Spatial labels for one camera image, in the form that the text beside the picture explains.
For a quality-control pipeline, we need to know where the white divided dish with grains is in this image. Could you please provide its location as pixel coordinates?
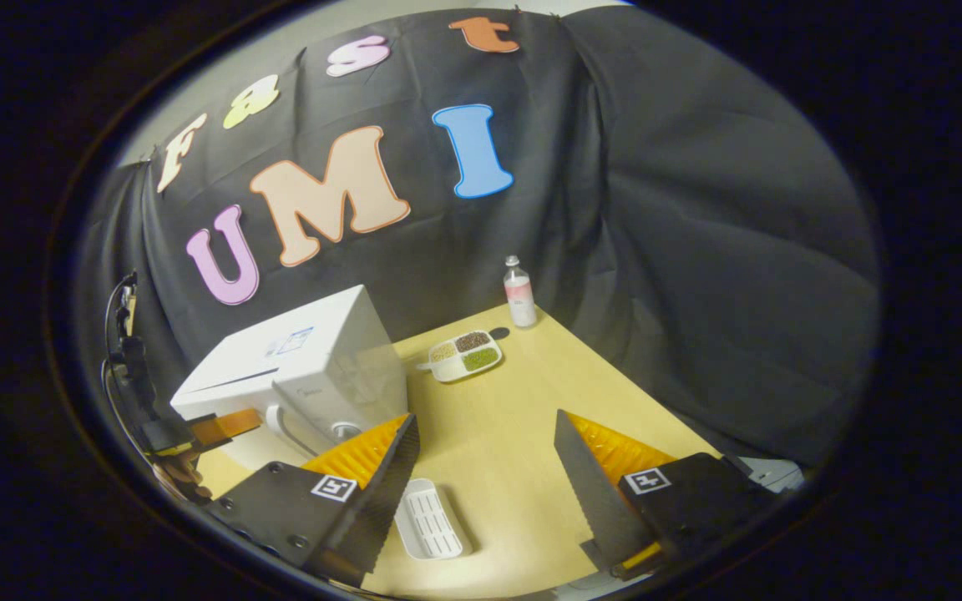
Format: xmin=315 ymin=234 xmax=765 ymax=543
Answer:
xmin=416 ymin=330 xmax=504 ymax=384

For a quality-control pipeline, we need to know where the white plastic tray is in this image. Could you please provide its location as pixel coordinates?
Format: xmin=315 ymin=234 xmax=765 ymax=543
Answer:
xmin=393 ymin=477 xmax=465 ymax=560

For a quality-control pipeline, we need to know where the white microwave oven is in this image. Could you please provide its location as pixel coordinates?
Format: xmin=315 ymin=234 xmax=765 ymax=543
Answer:
xmin=170 ymin=285 xmax=409 ymax=472

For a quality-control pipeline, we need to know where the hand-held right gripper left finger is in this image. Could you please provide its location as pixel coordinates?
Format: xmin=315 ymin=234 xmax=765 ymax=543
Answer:
xmin=205 ymin=413 xmax=422 ymax=588

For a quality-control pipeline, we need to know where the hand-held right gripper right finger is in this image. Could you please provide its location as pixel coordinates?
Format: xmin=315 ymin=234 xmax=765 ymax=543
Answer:
xmin=554 ymin=409 xmax=770 ymax=581

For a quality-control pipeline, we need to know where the black backdrop cloth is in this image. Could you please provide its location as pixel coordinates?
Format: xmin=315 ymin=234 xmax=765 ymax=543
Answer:
xmin=76 ymin=4 xmax=881 ymax=468

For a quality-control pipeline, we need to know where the black cable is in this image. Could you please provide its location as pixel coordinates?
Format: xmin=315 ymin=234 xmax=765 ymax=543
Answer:
xmin=102 ymin=270 xmax=141 ymax=351

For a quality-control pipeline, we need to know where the grey box with cables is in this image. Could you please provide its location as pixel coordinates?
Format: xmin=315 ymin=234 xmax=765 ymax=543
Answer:
xmin=740 ymin=457 xmax=806 ymax=493

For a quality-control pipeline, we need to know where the small clear plastic bottle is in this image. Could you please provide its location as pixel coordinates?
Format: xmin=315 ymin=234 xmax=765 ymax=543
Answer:
xmin=504 ymin=255 xmax=539 ymax=329

